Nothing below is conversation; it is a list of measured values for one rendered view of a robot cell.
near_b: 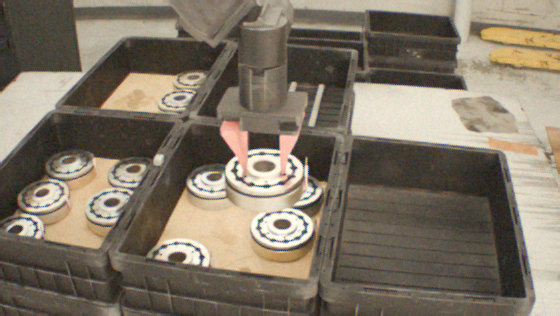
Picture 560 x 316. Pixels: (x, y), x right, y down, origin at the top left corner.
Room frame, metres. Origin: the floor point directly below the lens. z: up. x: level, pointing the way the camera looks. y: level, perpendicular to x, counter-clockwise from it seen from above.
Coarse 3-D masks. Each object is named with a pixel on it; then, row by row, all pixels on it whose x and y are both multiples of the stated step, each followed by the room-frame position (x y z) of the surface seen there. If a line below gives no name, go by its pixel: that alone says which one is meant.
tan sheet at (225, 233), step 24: (192, 216) 0.85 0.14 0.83; (216, 216) 0.85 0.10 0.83; (240, 216) 0.85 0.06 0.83; (312, 216) 0.85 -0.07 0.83; (192, 240) 0.79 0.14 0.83; (216, 240) 0.79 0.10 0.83; (240, 240) 0.79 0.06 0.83; (216, 264) 0.73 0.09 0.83; (240, 264) 0.73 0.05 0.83; (264, 264) 0.73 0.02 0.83; (288, 264) 0.73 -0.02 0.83
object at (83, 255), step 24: (48, 120) 1.03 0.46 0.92; (144, 120) 1.02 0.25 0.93; (168, 120) 1.02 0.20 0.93; (24, 144) 0.94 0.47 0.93; (168, 144) 0.93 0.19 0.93; (0, 168) 0.85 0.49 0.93; (120, 216) 0.72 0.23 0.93; (0, 240) 0.66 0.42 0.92; (24, 240) 0.66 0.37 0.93; (48, 240) 0.66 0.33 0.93; (96, 264) 0.63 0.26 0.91
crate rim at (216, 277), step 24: (192, 120) 1.01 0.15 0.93; (336, 144) 0.93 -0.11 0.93; (336, 168) 0.85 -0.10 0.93; (144, 192) 0.78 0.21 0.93; (120, 240) 0.67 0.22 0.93; (120, 264) 0.62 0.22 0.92; (144, 264) 0.62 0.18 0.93; (168, 264) 0.62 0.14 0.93; (192, 264) 0.62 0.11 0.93; (312, 264) 0.62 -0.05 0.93; (240, 288) 0.59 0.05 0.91; (264, 288) 0.59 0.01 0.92; (288, 288) 0.58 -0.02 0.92; (312, 288) 0.58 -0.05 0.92
